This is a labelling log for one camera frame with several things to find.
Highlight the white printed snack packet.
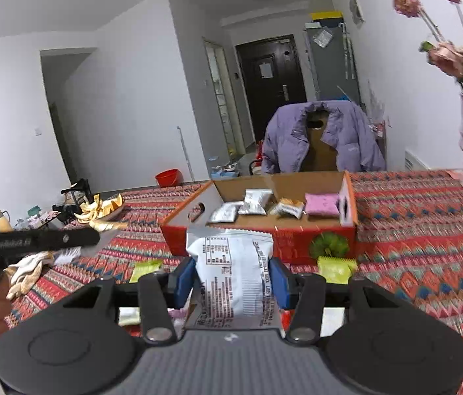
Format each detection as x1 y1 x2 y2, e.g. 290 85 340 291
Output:
186 227 281 330

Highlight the plate of orange peels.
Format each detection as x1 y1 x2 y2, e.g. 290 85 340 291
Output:
75 194 125 224

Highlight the white crumpled cloth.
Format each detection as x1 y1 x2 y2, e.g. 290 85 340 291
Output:
4 251 55 301

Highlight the silver snack packet in box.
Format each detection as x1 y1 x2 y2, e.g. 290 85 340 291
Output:
238 189 273 216

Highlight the white wall radiator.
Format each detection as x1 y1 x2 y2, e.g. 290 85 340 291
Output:
404 150 429 171

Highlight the dark entrance door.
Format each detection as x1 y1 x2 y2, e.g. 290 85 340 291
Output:
235 35 306 142

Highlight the red plastic bucket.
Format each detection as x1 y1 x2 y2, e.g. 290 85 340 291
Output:
155 169 183 187

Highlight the red cardboard snack box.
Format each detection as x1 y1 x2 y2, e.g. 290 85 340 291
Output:
160 172 358 265

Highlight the patterned red tablecloth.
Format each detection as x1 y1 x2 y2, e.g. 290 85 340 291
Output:
6 170 463 393

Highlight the brown wooden chair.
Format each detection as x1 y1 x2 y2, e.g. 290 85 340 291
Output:
300 110 338 172

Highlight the grey refrigerator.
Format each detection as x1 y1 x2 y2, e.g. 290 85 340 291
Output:
305 18 361 104

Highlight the pink snack packet in box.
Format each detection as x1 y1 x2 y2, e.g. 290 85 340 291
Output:
305 194 339 217

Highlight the orange white snack packet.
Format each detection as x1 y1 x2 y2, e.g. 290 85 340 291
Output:
269 198 305 219

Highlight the small green snack packet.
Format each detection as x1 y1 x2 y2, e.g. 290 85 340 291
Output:
317 257 358 284

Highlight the yellow box on fridge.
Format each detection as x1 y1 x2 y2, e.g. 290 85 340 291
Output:
310 11 344 22

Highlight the purple puffer jacket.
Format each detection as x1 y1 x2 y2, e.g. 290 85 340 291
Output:
262 100 386 174

